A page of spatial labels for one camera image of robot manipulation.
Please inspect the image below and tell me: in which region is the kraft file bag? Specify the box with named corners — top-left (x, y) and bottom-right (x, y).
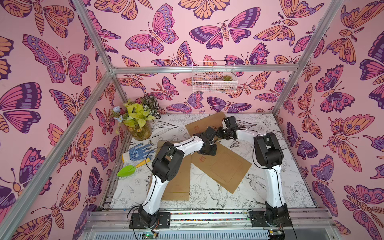
top-left (162, 155), bottom-right (192, 201)
top-left (185, 112), bottom-right (226, 136)
top-left (192, 144), bottom-right (252, 194)

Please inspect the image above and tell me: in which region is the aluminium frame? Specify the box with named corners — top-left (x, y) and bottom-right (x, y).
top-left (1, 1), bottom-right (344, 240)

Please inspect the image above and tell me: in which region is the potted plant in glass vase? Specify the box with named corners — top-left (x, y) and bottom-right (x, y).
top-left (112, 95), bottom-right (163, 141)

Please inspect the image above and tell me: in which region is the green yellow handled tool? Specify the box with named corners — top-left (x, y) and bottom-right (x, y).
top-left (117, 158), bottom-right (151, 178)

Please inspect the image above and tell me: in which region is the white wire basket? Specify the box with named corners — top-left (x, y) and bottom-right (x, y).
top-left (190, 64), bottom-right (238, 94)

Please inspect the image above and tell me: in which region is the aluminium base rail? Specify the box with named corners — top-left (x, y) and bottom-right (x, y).
top-left (80, 208), bottom-right (342, 240)

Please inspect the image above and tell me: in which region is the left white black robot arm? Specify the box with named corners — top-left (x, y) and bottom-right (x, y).
top-left (138, 127), bottom-right (217, 228)

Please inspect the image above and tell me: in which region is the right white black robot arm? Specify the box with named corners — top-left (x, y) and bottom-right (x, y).
top-left (218, 116), bottom-right (293, 227)

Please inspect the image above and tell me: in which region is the small green succulent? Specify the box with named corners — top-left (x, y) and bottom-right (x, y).
top-left (222, 76), bottom-right (233, 82)

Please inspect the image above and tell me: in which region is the blue white work glove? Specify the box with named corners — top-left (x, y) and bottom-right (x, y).
top-left (122, 142), bottom-right (154, 162)

